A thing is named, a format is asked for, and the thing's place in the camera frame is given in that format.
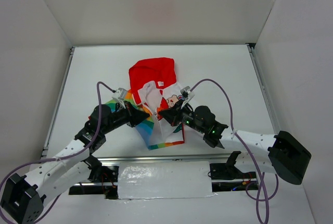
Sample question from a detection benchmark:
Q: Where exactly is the rainbow hooded kids jacket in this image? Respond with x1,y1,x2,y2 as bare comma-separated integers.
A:
106,57,193,151

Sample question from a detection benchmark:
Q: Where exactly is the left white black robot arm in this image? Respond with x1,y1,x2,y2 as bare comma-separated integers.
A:
1,102,149,223

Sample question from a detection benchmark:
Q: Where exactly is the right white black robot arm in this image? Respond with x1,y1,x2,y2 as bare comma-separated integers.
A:
158,102,312,185

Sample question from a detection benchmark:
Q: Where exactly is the white foil-taped panel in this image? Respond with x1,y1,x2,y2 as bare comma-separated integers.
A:
118,161,214,200

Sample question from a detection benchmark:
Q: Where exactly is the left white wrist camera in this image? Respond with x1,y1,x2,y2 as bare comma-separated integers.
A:
112,88,127,108

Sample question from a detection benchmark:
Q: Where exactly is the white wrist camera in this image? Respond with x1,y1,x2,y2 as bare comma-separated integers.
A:
180,86,195,108
112,88,127,108

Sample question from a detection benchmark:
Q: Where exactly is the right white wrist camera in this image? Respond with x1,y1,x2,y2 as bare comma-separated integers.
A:
180,86,195,108

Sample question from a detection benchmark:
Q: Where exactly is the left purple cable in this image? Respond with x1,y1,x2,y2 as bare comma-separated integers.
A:
0,81,118,223

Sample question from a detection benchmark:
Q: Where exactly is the purple cable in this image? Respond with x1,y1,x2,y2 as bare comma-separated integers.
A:
0,81,118,223
189,78,279,224

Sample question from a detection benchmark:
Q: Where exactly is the aluminium table frame rail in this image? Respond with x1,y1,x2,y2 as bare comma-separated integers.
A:
246,43,281,135

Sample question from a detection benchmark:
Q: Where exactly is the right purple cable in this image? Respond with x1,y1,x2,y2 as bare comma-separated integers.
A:
189,78,279,224

